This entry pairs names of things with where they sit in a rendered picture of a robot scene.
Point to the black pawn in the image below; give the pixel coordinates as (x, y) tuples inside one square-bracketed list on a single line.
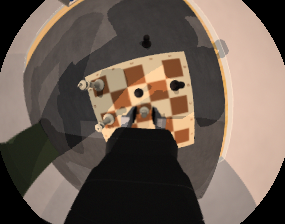
[(138, 92), (146, 43)]

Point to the black bishop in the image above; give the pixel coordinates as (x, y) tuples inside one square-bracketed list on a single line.
[(176, 85)]

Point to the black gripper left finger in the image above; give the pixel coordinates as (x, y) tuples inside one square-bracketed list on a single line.
[(129, 119)]

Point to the white pawn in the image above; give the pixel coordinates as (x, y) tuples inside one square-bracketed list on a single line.
[(145, 112)]

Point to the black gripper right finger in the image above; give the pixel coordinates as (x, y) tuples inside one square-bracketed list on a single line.
[(158, 119)]

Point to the brown and cream chessboard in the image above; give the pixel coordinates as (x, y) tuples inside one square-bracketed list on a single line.
[(153, 74)]

